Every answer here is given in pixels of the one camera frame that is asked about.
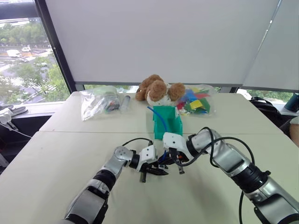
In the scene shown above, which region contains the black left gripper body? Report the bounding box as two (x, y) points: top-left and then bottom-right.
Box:
(139, 160), (160, 175)

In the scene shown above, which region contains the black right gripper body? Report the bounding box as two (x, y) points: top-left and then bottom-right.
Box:
(168, 147), (190, 164)

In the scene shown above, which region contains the blue cable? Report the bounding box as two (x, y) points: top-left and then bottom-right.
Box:
(147, 106), (170, 164)

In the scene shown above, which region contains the green plastic bin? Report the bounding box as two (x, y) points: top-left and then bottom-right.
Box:
(152, 105), (184, 140)

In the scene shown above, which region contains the bag of coloured pieces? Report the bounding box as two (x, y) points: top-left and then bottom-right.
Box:
(175, 84), (218, 118)

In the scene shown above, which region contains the grey cylindrical tube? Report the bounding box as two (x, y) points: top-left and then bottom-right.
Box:
(120, 94), (132, 113)

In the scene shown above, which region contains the brown white plush dog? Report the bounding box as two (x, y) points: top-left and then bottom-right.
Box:
(135, 74), (186, 107)

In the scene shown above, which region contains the clear bag of small items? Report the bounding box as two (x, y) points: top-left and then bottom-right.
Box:
(80, 85), (121, 122)

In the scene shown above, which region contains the black backpack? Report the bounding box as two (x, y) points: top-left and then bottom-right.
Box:
(249, 96), (285, 128)

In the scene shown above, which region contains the person in pale shirt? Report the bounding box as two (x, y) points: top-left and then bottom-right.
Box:
(279, 115), (299, 148)

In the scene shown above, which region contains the large white roller blind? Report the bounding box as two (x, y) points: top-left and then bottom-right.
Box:
(45, 0), (281, 86)

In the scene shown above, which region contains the dark teal cup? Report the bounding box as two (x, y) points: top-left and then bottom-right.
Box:
(283, 92), (299, 113)

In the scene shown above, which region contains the white grey device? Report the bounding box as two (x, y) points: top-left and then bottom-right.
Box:
(0, 105), (27, 125)

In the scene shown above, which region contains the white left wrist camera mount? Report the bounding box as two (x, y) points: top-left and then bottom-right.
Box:
(136, 144), (157, 172)

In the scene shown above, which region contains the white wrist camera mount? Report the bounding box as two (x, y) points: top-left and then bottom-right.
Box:
(136, 144), (157, 172)
(162, 132), (190, 157)

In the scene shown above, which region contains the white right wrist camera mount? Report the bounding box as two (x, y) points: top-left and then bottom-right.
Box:
(162, 132), (190, 157)

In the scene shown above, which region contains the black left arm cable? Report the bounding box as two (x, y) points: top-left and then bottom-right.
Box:
(121, 138), (154, 147)

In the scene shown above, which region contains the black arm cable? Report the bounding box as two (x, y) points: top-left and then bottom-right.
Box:
(177, 127), (256, 224)
(121, 138), (154, 147)

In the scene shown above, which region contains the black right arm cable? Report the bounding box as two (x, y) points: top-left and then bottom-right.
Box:
(177, 127), (256, 224)

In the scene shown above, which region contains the thin white cable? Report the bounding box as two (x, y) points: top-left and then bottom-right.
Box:
(0, 122), (33, 139)

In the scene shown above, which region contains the black window frame post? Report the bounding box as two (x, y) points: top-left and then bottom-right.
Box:
(34, 0), (77, 94)

